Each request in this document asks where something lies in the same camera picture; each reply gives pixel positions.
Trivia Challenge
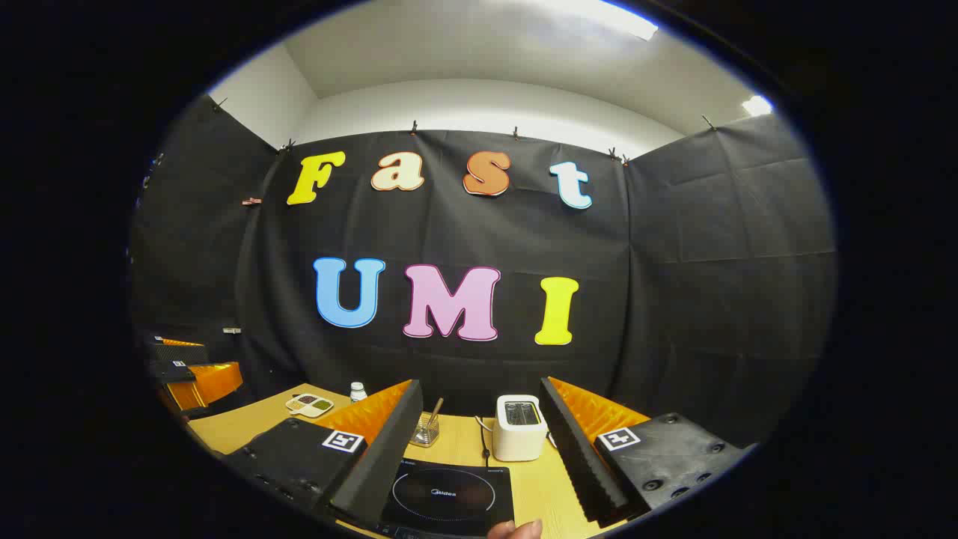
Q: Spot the long ceiling light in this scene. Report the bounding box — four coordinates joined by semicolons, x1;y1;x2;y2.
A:
524;0;661;43

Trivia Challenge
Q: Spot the small clear utensil holder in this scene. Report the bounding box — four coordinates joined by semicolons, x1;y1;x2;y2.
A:
409;414;441;448

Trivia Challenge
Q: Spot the black backdrop cloth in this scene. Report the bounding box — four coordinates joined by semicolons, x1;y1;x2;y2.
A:
127;94;838;450

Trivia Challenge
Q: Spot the toaster power cable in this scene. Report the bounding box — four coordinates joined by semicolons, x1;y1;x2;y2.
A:
475;415;495;469

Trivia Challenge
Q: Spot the black induction cooktop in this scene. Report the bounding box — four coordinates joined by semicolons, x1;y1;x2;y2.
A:
380;458;516;539

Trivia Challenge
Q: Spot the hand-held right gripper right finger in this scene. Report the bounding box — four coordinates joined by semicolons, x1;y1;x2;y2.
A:
539;376;753;529

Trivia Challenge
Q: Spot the white toaster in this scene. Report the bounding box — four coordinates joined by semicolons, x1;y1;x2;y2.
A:
492;394;549;463

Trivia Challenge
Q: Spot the white divided bean plate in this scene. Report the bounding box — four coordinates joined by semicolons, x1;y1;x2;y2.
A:
285;393;335;419

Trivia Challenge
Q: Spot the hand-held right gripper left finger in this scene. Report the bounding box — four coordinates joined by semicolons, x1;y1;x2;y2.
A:
223;379;424;529

